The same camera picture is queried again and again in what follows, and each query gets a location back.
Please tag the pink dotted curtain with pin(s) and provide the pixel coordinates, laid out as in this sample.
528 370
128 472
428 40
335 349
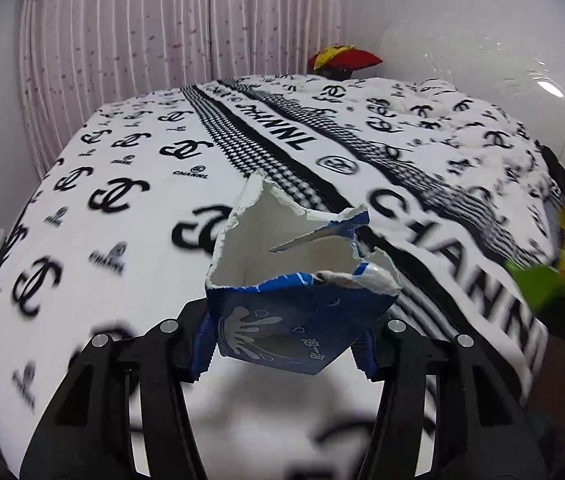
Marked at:
162 35

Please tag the black white printed blanket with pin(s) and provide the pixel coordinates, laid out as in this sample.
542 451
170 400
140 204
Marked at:
137 210

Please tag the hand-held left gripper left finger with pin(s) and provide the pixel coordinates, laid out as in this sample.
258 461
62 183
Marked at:
203 347

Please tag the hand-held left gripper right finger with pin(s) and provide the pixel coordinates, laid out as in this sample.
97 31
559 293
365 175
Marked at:
366 360

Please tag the torn blue milk carton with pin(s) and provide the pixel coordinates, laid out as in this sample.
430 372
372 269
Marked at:
287 310

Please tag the red yellow pillow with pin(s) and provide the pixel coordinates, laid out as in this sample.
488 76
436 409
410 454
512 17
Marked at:
345 57

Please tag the white glossy headboard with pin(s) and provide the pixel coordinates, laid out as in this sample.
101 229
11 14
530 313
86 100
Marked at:
487 60

